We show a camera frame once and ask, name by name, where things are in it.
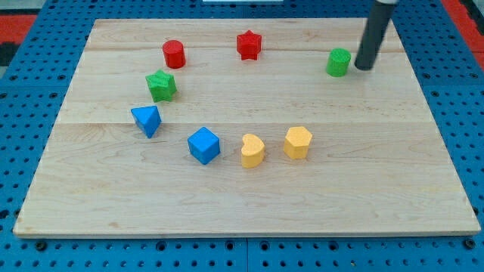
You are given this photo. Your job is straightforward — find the blue triangle block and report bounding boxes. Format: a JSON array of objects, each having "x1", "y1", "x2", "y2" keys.
[{"x1": 131, "y1": 106, "x2": 162, "y2": 138}]

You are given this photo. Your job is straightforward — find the yellow hexagon block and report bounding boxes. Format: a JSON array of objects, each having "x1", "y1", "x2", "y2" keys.
[{"x1": 283, "y1": 126, "x2": 312, "y2": 159}]

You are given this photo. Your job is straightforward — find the green star block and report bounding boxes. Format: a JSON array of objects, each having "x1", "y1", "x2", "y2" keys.
[{"x1": 145, "y1": 70, "x2": 177, "y2": 103}]

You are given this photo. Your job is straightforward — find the blue cube block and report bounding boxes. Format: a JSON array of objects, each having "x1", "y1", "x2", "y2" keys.
[{"x1": 188, "y1": 127, "x2": 220, "y2": 165}]

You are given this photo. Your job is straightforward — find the green cylinder block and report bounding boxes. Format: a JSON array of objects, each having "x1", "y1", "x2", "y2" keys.
[{"x1": 326, "y1": 48, "x2": 351, "y2": 77}]

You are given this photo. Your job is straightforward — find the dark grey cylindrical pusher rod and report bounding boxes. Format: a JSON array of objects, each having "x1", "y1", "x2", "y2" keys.
[{"x1": 355, "y1": 0, "x2": 398, "y2": 71}]

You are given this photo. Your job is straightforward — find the yellow heart block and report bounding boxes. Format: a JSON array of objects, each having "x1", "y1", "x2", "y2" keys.
[{"x1": 240, "y1": 134, "x2": 265, "y2": 168}]

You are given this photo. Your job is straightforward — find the red cylinder block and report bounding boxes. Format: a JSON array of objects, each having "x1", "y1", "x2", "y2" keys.
[{"x1": 162, "y1": 40, "x2": 186, "y2": 69}]

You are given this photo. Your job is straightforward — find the red star block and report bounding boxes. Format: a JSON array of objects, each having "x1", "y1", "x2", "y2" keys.
[{"x1": 236, "y1": 30, "x2": 262, "y2": 60}]

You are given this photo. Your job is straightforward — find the light wooden board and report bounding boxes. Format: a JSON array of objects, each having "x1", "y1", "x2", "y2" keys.
[{"x1": 13, "y1": 18, "x2": 481, "y2": 239}]

